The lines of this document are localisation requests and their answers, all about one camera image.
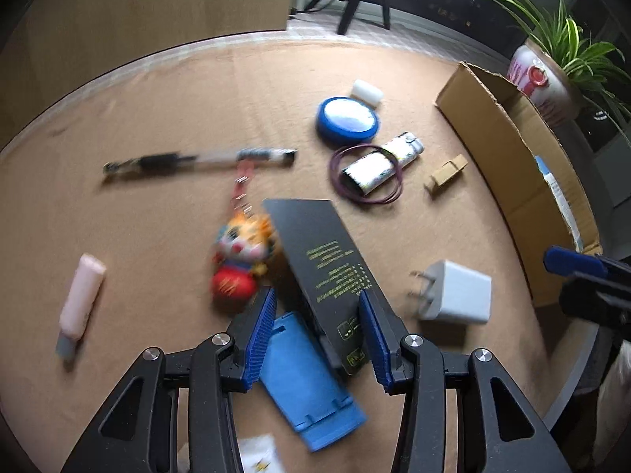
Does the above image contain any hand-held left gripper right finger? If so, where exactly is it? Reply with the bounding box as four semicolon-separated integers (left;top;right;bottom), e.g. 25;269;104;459
358;290;573;473

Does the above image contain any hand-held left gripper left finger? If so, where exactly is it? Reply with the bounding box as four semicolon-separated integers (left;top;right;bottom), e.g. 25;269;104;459
62;287;277;473

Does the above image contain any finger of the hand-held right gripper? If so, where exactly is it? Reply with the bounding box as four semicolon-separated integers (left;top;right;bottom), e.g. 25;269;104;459
558;277;631;341
543;245;631;281

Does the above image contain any brown cardboard box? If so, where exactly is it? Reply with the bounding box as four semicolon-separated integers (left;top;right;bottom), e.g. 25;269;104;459
435;61;605;306

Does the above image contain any black box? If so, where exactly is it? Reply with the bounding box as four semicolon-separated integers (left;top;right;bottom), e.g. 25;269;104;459
262;198;390;375

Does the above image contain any pink bottle with grey cap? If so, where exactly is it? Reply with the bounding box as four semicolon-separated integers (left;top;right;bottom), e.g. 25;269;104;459
55;253;106;359

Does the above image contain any blue round lid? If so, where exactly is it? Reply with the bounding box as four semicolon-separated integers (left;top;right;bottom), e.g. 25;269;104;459
315;96;381;146

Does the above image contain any white and blue packet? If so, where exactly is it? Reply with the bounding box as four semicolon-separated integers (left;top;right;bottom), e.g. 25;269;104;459
535;155;585;252

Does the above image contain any blue phone stand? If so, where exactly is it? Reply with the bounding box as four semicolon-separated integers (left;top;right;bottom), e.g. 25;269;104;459
259;311;368;451

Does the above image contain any white paper card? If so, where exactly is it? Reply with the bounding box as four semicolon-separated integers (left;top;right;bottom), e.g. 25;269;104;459
237;434;284;473

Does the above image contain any tan felt table mat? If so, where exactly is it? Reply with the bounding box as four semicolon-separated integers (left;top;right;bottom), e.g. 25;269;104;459
0;34;612;473

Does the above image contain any small wooden clip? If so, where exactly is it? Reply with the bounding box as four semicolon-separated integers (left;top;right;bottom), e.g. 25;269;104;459
425;154;469;193

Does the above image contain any patterned lighter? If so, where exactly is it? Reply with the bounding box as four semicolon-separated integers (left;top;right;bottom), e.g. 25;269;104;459
344;155;401;194

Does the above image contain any clear gel pen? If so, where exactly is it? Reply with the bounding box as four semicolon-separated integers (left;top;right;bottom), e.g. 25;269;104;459
103;147;299;177

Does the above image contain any patterned small tube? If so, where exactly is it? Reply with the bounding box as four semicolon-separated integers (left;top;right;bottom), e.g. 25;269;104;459
382;132;425;166

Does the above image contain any green spider plant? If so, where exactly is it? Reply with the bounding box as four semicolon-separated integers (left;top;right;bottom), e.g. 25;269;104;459
480;0;631;129

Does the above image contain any white eraser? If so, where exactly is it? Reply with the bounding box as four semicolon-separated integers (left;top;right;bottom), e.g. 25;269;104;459
351;79;384;106

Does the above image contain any light wooden board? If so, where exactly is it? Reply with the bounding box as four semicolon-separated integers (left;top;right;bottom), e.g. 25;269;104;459
0;0;301;151

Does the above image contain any clown keychain toy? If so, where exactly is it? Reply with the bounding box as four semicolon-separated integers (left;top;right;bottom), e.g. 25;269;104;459
211;160;277;312

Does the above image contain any white wall charger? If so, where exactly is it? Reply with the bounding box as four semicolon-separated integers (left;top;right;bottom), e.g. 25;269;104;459
409;259;493;326

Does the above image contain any purple hair tie loop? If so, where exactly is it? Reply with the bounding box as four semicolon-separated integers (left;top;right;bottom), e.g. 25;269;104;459
329;144;405;206

